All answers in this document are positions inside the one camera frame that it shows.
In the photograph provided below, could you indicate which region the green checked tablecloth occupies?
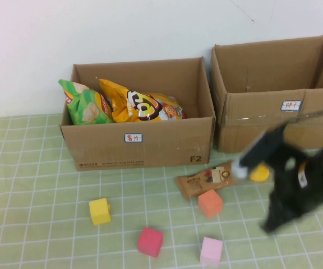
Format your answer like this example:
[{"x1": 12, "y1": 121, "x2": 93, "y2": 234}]
[{"x1": 0, "y1": 113, "x2": 323, "y2": 269}]

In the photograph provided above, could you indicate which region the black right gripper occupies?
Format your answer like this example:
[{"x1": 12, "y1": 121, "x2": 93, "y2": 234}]
[{"x1": 258, "y1": 142, "x2": 313, "y2": 234}]

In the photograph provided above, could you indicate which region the pink foam cube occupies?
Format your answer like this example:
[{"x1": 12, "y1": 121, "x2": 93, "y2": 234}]
[{"x1": 200, "y1": 236, "x2": 224, "y2": 267}]

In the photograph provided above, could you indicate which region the red foam cube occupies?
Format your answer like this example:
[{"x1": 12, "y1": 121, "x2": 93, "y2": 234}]
[{"x1": 137, "y1": 227, "x2": 164, "y2": 258}]

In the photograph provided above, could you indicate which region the yellow-orange chip bag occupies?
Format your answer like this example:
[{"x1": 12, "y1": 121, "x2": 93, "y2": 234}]
[{"x1": 98, "y1": 78, "x2": 188, "y2": 123}]

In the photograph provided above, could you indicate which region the white label on F2 box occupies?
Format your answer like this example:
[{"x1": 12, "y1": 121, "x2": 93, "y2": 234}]
[{"x1": 124, "y1": 132, "x2": 144, "y2": 143}]

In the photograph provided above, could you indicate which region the white label on taped box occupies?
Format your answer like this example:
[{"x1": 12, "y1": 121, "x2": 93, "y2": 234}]
[{"x1": 280, "y1": 100, "x2": 302, "y2": 113}]

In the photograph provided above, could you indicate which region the orange foam cube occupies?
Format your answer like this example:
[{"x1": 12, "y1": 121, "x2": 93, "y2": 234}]
[{"x1": 197, "y1": 189, "x2": 224, "y2": 219}]

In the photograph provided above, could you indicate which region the green Lay's chip bag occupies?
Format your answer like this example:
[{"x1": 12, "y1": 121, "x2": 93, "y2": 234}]
[{"x1": 58, "y1": 78, "x2": 114, "y2": 126}]

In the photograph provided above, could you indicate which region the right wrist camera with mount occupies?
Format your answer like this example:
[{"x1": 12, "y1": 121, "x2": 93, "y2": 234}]
[{"x1": 231, "y1": 123, "x2": 288, "y2": 180}]

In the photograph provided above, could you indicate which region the brown snack bar packet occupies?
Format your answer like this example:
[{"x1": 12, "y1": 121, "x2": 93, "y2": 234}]
[{"x1": 174, "y1": 161, "x2": 239, "y2": 202}]

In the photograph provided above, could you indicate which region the cardboard box with F2 print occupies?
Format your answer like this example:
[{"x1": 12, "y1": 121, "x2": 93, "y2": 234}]
[{"x1": 59, "y1": 57, "x2": 217, "y2": 172}]

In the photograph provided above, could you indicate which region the taped cardboard box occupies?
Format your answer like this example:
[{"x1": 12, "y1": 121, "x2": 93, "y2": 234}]
[{"x1": 210, "y1": 34, "x2": 323, "y2": 154}]

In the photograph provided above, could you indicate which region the yellow rubber duck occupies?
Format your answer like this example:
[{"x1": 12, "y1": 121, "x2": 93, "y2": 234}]
[{"x1": 248, "y1": 164, "x2": 270, "y2": 183}]

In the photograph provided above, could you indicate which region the yellow foam cube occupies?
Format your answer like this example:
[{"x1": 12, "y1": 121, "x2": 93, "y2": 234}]
[{"x1": 89, "y1": 197, "x2": 112, "y2": 226}]

